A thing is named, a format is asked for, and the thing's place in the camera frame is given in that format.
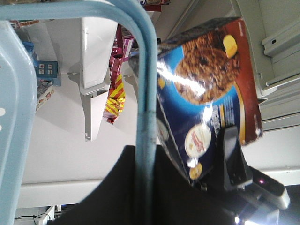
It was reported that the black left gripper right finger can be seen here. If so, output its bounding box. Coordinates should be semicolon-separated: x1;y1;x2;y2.
153;145;234;225

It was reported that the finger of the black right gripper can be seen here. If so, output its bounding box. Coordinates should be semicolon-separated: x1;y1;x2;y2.
221;126;253;190

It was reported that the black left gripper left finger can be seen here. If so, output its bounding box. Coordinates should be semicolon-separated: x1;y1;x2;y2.
49;145;135;225

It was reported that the dark blue cookie box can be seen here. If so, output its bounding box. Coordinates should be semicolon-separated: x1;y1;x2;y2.
157;17;263;184

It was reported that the light blue shopping basket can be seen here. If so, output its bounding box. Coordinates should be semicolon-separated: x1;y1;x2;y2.
0;0;158;225

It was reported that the orange yellow striped packet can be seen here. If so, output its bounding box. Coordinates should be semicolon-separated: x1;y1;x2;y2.
103;73;126;124

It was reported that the magenta snack packet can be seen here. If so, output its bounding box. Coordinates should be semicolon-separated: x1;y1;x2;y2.
109;24;124;83

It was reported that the pink purple snack box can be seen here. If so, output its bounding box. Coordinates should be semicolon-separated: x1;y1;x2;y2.
121;27;135;62

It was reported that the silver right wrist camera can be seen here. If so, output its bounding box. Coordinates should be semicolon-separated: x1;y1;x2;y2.
246;166;290;210

